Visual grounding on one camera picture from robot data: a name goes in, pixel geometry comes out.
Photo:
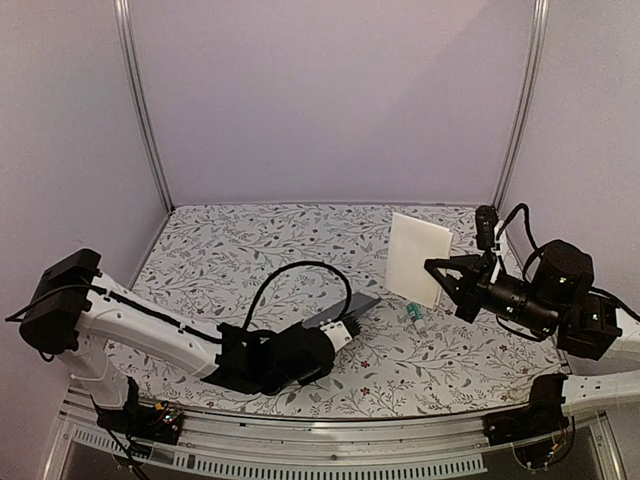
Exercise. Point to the left aluminium frame post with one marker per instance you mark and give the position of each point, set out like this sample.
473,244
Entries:
125,29

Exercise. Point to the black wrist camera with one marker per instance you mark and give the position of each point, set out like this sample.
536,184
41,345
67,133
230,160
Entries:
486,219
352,325

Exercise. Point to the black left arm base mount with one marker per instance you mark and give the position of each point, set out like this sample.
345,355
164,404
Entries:
161,424

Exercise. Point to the aluminium slotted front rail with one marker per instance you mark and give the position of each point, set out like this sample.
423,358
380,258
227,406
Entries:
230,446

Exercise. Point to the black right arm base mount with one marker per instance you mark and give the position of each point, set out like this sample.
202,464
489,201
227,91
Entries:
542,414

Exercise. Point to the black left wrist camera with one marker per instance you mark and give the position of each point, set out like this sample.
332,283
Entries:
352,325

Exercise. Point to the beige lined letter paper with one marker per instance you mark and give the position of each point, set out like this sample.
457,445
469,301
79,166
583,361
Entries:
413,241

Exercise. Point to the right aluminium frame post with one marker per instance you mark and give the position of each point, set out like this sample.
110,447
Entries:
532,65

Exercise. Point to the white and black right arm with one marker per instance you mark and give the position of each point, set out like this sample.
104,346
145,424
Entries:
560,302

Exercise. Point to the green glue stick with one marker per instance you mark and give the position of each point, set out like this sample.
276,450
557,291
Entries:
417,317

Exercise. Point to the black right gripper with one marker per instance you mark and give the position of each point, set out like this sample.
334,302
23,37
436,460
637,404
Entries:
467,294

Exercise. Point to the aluminium frame post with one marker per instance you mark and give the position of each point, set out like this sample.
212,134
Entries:
532,65
125,29

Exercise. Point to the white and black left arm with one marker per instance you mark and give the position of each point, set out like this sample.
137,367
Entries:
76,308

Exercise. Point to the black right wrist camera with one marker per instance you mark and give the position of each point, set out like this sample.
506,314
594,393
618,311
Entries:
486,219

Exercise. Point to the grey-blue envelope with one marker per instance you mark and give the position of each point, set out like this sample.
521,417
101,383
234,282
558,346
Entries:
359,304

